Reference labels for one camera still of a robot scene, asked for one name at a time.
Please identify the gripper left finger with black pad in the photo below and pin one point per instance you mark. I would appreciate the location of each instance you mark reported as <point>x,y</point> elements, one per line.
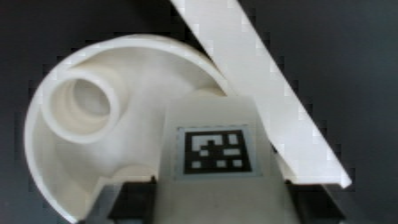
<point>125,204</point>

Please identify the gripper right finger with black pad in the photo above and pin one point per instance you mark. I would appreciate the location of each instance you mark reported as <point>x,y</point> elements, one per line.
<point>315,206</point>

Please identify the white right fence bar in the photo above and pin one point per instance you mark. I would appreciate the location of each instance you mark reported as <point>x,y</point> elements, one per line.
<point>228,37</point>

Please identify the white stool leg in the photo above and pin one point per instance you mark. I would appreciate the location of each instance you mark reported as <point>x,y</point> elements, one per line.
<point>221,185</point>

